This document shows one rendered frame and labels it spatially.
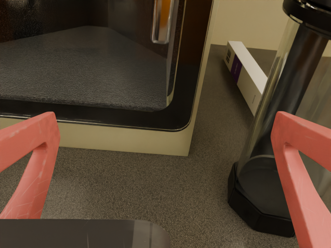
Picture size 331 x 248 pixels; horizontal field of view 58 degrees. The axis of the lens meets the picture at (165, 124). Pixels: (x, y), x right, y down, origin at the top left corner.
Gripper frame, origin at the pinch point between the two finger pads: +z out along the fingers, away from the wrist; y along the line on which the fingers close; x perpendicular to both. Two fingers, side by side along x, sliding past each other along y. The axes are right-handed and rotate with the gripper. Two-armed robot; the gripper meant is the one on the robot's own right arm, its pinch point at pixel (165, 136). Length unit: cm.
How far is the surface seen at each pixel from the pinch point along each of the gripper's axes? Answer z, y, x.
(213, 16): 19.4, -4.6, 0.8
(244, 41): 63, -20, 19
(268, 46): 63, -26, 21
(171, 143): 20.0, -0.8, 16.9
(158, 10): 13.1, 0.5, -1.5
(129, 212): 10.8, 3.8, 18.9
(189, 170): 17.7, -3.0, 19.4
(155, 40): 13.2, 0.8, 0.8
